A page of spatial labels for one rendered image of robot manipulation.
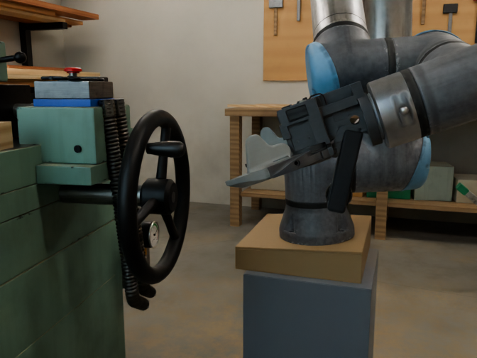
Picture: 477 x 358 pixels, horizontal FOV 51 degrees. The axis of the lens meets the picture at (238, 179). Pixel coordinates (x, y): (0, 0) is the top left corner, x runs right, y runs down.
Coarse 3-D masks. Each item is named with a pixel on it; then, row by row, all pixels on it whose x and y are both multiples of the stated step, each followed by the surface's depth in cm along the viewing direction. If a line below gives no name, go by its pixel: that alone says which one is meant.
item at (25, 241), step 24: (24, 216) 76; (48, 216) 82; (72, 216) 90; (96, 216) 98; (0, 240) 70; (24, 240) 76; (48, 240) 82; (72, 240) 90; (0, 264) 70; (24, 264) 76
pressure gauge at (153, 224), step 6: (144, 222) 112; (150, 222) 112; (156, 222) 114; (144, 228) 111; (150, 228) 110; (156, 228) 115; (144, 234) 110; (150, 234) 111; (156, 234) 115; (144, 240) 110; (150, 240) 111; (156, 240) 115; (144, 246) 112; (150, 246) 111
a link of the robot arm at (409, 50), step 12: (408, 36) 72; (420, 36) 71; (432, 36) 70; (444, 36) 69; (456, 36) 72; (396, 48) 70; (408, 48) 69; (420, 48) 69; (432, 48) 66; (396, 60) 69; (408, 60) 69; (420, 60) 67
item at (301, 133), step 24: (312, 96) 64; (336, 96) 65; (360, 96) 63; (288, 120) 63; (312, 120) 63; (336, 120) 64; (360, 120) 64; (288, 144) 65; (312, 144) 64; (336, 144) 65
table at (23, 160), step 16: (16, 144) 79; (32, 144) 79; (0, 160) 70; (16, 160) 73; (32, 160) 77; (0, 176) 70; (16, 176) 73; (32, 176) 77; (48, 176) 78; (64, 176) 77; (80, 176) 76; (96, 176) 78; (0, 192) 70
